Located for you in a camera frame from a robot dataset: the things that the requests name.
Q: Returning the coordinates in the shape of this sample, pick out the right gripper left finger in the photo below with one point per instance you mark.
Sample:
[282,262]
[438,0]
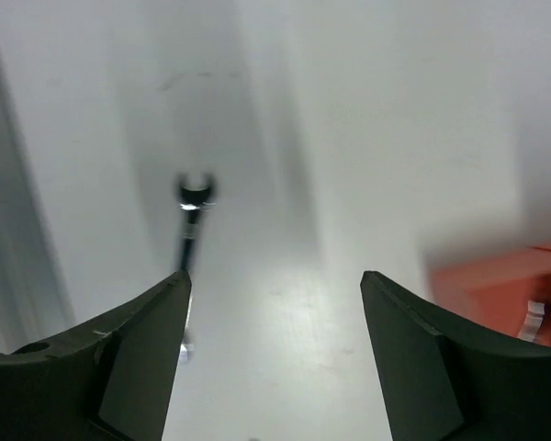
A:
[109,378]

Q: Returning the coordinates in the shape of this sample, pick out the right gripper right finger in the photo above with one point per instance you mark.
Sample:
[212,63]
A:
[444,377]

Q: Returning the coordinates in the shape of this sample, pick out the red bottom drawer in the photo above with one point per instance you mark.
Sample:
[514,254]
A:
[509,293]

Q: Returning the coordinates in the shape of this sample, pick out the silver wrench upper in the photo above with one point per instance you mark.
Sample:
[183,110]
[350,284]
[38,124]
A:
[194,202]

